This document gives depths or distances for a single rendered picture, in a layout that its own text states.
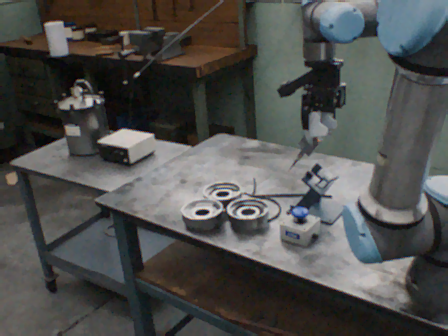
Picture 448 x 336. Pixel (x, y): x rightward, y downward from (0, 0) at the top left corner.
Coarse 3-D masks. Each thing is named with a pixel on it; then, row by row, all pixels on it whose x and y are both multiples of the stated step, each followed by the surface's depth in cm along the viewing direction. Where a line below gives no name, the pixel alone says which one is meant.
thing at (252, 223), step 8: (240, 200) 134; (248, 200) 134; (256, 200) 133; (232, 208) 132; (240, 208) 131; (248, 208) 132; (256, 208) 131; (264, 208) 131; (232, 216) 126; (240, 216) 128; (248, 216) 128; (264, 216) 126; (232, 224) 129; (240, 224) 126; (248, 224) 125; (256, 224) 126; (264, 224) 128
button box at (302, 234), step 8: (312, 216) 122; (280, 224) 120; (288, 224) 120; (296, 224) 120; (304, 224) 119; (312, 224) 119; (280, 232) 121; (288, 232) 120; (296, 232) 118; (304, 232) 117; (312, 232) 120; (288, 240) 121; (296, 240) 119; (304, 240) 118; (312, 240) 120
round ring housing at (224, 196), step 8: (216, 184) 144; (224, 184) 144; (232, 184) 143; (208, 192) 141; (216, 192) 141; (224, 192) 142; (232, 192) 140; (240, 192) 137; (224, 200) 135; (232, 200) 135; (224, 208) 136
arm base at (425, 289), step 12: (420, 264) 98; (432, 264) 96; (444, 264) 94; (408, 276) 102; (420, 276) 98; (432, 276) 96; (444, 276) 95; (408, 288) 101; (420, 288) 98; (432, 288) 96; (444, 288) 95; (420, 300) 98; (432, 300) 96; (444, 300) 95
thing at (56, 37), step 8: (48, 24) 310; (56, 24) 310; (48, 32) 312; (56, 32) 312; (64, 32) 317; (48, 40) 314; (56, 40) 313; (64, 40) 317; (56, 48) 315; (64, 48) 318
